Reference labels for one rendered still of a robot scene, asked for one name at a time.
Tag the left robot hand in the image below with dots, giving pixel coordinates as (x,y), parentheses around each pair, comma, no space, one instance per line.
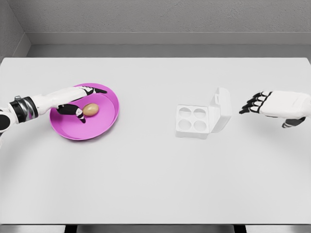
(66,96)

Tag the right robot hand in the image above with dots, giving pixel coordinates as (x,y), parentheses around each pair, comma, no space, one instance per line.
(281,103)

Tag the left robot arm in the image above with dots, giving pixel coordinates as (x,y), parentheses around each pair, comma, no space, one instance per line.
(22,109)

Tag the brown egg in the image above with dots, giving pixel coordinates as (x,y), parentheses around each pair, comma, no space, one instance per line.
(91,109)

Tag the white egg box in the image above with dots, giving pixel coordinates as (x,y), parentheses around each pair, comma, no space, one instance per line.
(194,119)

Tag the pink round plate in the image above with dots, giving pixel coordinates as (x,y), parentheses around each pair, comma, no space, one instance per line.
(97,126)

